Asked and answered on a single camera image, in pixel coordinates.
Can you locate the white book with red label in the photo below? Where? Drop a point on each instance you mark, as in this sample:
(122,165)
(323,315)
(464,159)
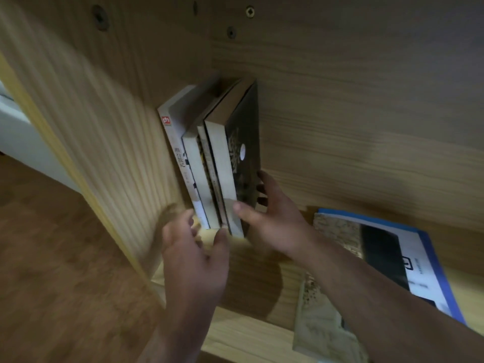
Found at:
(173,124)

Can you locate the beige patterned book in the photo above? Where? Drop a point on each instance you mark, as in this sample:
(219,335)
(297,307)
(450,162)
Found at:
(321,328)

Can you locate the white spined book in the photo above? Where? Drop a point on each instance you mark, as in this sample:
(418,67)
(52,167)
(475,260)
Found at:
(200,177)

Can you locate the blue edged white book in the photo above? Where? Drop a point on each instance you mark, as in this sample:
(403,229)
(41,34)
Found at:
(416,257)

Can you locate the white cabinet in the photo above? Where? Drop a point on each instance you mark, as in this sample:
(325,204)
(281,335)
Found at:
(26,143)

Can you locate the person's left forearm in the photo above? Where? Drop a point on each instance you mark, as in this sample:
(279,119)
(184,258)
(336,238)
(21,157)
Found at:
(177,336)

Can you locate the person's right forearm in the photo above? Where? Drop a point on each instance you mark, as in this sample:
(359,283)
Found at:
(378,306)

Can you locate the person's right thumb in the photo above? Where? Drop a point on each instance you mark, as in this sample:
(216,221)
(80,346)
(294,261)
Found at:
(247,216)

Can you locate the person's left hand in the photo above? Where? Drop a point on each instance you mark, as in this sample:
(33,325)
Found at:
(193,268)

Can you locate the person's right hand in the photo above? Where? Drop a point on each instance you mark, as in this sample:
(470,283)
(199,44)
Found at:
(281,226)

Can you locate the thin book with patterned spine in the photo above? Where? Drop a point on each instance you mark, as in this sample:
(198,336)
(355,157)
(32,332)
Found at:
(210,170)

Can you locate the dark shelf screw fitting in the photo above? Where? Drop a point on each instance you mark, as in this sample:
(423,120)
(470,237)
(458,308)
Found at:
(231,32)
(250,11)
(100,18)

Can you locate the wooden bookshelf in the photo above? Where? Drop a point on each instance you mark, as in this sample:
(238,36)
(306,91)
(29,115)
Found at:
(359,109)

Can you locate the person's left thumb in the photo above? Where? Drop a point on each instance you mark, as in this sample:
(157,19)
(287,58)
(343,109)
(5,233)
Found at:
(221,247)

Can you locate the black cover book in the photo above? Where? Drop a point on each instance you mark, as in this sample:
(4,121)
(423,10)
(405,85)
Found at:
(242,124)

